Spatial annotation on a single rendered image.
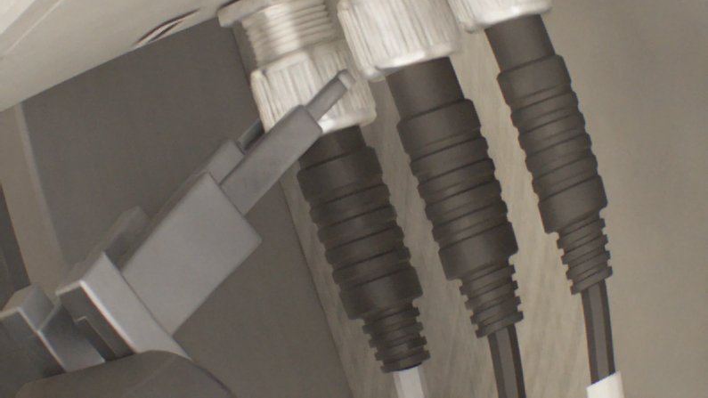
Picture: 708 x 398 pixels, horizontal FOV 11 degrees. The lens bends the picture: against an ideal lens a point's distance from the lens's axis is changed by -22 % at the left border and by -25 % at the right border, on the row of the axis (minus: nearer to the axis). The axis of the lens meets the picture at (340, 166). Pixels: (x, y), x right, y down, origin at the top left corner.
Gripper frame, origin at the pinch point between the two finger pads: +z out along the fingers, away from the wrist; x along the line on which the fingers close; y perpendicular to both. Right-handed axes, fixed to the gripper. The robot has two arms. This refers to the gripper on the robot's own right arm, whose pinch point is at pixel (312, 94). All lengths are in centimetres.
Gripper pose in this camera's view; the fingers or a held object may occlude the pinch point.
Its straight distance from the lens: 65.6
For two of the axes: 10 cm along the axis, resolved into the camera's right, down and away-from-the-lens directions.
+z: 5.8, -6.1, 5.4
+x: 5.2, -2.3, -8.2
